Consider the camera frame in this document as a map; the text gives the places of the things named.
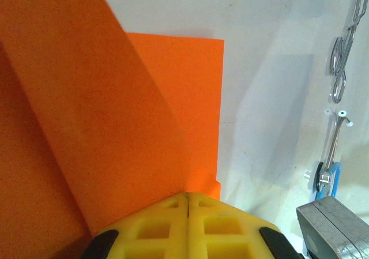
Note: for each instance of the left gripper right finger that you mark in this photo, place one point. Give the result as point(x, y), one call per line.
point(196, 241)

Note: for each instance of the metal forceps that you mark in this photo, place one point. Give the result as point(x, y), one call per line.
point(334, 51)

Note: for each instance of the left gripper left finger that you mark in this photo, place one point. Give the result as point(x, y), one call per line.
point(178, 227)

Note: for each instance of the orange paper sheet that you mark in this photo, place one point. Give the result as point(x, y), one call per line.
point(86, 112)

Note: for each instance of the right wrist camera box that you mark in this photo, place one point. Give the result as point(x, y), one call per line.
point(325, 230)

